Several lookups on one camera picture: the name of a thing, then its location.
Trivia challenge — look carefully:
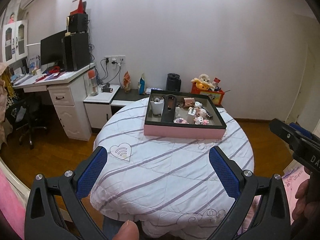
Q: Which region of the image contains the rose gold metal canister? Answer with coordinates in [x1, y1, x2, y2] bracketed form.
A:
[183, 97, 195, 108]

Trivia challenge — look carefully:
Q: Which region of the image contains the white cat shaped cup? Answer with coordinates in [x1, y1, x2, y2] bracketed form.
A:
[150, 97, 164, 115]

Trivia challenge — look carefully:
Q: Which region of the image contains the pink white brick figure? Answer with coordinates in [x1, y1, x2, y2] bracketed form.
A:
[194, 116, 209, 125]

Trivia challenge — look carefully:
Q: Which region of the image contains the pastel brick block model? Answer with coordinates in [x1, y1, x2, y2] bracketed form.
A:
[174, 118, 189, 124]

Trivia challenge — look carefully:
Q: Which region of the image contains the black tv remote control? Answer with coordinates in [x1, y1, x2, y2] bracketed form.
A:
[161, 94, 177, 122]

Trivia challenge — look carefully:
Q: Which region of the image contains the right hand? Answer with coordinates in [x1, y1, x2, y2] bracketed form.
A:
[292, 167, 319, 232]

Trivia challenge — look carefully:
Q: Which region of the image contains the left hand thumb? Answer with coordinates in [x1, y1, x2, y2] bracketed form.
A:
[112, 220, 139, 240]

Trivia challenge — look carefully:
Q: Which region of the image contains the pink floral bedding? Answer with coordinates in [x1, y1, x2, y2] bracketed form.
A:
[1, 171, 25, 239]

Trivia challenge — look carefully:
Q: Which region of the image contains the orange toy storage box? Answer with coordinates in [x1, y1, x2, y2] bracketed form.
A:
[191, 83, 225, 106]

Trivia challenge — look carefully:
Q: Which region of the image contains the yellow plush toy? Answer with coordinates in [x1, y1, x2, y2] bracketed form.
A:
[191, 74, 216, 91]

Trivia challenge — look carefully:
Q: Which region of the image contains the white striped quilt cover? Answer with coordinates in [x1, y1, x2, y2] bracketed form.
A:
[90, 99, 254, 239]

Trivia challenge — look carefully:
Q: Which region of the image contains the white low side cabinet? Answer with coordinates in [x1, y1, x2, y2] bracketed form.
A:
[84, 85, 120, 129]

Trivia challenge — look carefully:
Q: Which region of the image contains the pink box with black rim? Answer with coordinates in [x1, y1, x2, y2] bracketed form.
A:
[144, 90, 227, 140]

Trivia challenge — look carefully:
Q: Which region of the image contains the black cylindrical appliance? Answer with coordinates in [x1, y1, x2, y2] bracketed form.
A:
[165, 73, 181, 92]

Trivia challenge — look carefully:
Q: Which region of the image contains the white desk with drawers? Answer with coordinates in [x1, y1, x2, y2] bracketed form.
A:
[13, 63, 96, 141]

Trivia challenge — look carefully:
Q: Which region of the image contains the bottle with orange cap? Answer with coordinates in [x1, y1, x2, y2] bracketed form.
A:
[88, 69, 99, 96]

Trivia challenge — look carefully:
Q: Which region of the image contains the blue white bottle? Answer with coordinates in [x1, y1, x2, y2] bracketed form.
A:
[138, 73, 146, 95]

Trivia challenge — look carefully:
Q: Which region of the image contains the orange snack bag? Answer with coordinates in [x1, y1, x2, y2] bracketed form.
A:
[123, 71, 131, 93]

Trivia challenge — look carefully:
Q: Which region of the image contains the black computer monitor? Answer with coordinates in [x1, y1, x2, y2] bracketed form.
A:
[40, 30, 67, 68]

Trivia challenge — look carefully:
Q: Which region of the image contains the black computer tower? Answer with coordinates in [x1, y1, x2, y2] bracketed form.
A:
[62, 33, 90, 72]

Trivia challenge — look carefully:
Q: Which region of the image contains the white glass door cabinet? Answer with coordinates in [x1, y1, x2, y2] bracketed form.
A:
[2, 20, 28, 64]

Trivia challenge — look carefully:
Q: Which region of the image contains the black speaker box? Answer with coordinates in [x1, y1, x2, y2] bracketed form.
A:
[67, 13, 88, 33]

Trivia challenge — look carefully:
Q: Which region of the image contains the white wall power strip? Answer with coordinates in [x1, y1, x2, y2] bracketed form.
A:
[104, 55, 126, 64]

